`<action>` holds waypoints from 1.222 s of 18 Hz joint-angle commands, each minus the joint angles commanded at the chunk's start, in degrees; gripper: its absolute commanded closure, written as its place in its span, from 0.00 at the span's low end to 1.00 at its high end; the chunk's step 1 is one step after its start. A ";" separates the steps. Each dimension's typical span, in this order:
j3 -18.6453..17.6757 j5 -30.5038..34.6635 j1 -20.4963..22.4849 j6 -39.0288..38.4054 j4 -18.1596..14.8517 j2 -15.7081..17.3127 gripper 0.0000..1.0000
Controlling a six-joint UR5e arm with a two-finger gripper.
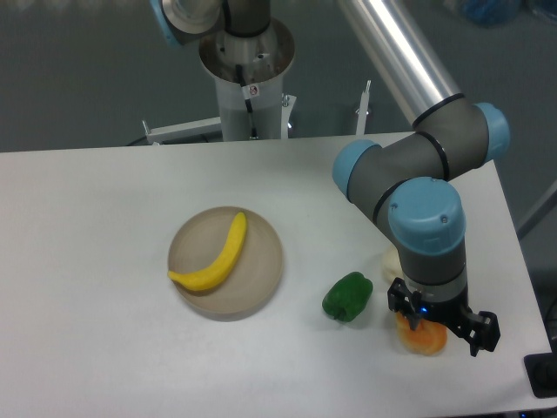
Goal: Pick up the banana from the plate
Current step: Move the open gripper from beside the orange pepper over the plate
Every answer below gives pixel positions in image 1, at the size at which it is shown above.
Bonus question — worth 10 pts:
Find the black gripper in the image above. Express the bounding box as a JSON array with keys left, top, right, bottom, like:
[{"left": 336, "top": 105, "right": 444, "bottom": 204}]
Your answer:
[{"left": 387, "top": 277, "right": 500, "bottom": 357}]

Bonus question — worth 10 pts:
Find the yellow banana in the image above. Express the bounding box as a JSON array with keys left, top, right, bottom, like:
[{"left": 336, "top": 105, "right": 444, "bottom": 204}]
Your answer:
[{"left": 167, "top": 212, "right": 248, "bottom": 292}]

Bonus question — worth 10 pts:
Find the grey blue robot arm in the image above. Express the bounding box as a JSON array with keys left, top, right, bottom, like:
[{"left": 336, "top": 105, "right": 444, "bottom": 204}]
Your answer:
[{"left": 151, "top": 1, "right": 510, "bottom": 354}]

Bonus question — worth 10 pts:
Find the beige round plate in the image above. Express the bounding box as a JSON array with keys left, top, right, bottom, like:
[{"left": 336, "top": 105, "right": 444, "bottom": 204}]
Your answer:
[{"left": 167, "top": 206, "right": 284, "bottom": 320}]

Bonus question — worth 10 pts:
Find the orange bread roll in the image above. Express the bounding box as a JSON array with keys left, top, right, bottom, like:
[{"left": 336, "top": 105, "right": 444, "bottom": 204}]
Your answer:
[{"left": 395, "top": 313, "right": 447, "bottom": 355}]

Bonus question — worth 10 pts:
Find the white garlic bulb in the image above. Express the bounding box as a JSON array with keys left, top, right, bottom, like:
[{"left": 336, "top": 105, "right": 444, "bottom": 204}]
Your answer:
[{"left": 381, "top": 246, "right": 404, "bottom": 284}]

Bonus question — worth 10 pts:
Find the green bell pepper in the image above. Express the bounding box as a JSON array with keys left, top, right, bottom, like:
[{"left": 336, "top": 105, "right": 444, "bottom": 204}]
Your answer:
[{"left": 321, "top": 272, "right": 373, "bottom": 323}]

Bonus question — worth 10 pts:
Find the black device at table edge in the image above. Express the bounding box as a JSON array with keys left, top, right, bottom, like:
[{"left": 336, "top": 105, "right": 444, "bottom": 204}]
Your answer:
[{"left": 523, "top": 353, "right": 556, "bottom": 399}]

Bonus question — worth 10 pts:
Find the grey metal table leg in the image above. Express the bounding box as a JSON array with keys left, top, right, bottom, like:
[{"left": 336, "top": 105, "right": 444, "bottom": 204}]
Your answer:
[{"left": 516, "top": 180, "right": 557, "bottom": 240}]

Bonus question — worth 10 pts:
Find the blue plastic bag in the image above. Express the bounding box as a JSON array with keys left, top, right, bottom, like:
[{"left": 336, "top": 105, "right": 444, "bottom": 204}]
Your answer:
[{"left": 456, "top": 0, "right": 522, "bottom": 28}]

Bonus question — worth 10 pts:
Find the white upright bracket post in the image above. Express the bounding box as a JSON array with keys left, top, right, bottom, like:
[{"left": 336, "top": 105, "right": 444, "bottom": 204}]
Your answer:
[{"left": 355, "top": 79, "right": 372, "bottom": 135}]

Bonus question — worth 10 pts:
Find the white metal bracket frame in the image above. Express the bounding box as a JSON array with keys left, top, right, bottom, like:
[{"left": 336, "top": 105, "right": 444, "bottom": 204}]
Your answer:
[{"left": 142, "top": 117, "right": 221, "bottom": 145}]

